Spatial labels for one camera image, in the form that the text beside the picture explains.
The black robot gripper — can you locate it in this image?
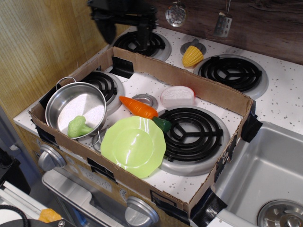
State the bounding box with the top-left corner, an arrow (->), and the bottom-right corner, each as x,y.
87,0 -> 157,50

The small steel pot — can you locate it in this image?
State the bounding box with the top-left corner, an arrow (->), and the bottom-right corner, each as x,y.
45,76 -> 107,142

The green toy broccoli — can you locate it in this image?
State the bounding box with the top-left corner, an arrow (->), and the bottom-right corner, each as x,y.
67,115 -> 94,138

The brown cardboard fence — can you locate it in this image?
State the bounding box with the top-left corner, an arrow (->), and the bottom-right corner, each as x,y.
30,47 -> 262,227

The back left black burner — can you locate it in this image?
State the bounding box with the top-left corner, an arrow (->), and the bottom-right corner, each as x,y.
110,31 -> 172,61

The black burner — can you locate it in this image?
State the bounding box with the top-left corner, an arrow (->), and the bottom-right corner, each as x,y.
193,54 -> 269,100
81,70 -> 125,115
159,106 -> 230,176
110,31 -> 172,61

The hanging steel strainer ladle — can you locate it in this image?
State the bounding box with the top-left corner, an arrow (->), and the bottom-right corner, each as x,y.
165,0 -> 188,27

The front left black burner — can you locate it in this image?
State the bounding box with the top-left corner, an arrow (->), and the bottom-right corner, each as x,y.
81,70 -> 125,115

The grey stovetop knob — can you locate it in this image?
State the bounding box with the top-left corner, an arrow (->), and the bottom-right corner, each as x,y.
180,38 -> 206,55

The yellow toy corn cob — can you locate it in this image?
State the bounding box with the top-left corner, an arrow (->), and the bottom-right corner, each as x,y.
182,45 -> 204,67

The orange toy carrot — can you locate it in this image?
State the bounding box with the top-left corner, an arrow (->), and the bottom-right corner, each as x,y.
119,96 -> 172,133

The white toy cheese wedge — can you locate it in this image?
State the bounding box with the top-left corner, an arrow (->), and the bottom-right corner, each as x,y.
160,86 -> 196,107

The hanging steel spatula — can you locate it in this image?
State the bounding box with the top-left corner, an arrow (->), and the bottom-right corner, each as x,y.
213,0 -> 232,38

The light green plastic plate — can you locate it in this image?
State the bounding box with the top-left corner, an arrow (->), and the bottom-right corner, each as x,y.
100,116 -> 166,179

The back right black burner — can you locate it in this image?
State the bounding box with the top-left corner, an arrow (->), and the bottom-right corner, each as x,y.
193,54 -> 269,100

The front right black burner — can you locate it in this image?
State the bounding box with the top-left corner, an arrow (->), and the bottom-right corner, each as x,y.
159,106 -> 230,176

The left silver stove knob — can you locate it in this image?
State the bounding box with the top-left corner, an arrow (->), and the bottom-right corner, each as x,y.
38,144 -> 66,172

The silver stove knob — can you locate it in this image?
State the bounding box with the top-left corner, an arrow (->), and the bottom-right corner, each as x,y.
125,196 -> 160,227
38,144 -> 66,172

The right silver stove knob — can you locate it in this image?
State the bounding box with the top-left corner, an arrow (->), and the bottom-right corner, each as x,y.
125,196 -> 160,227

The grey metal sink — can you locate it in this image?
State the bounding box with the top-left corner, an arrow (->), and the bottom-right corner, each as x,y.
214,122 -> 303,227

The orange object at bottom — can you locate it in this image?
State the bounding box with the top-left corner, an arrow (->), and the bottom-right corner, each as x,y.
38,208 -> 62,223

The steel sink drain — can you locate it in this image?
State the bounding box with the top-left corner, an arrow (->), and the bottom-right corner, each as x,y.
257,200 -> 303,227

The silver stovetop ring inside fence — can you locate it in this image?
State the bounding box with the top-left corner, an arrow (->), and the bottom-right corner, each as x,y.
131,93 -> 159,111

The silver oven door handle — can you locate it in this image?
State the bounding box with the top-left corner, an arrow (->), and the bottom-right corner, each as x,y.
42,170 -> 128,227

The black cable at bottom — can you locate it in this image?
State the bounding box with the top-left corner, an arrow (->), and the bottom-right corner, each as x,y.
0,205 -> 30,227

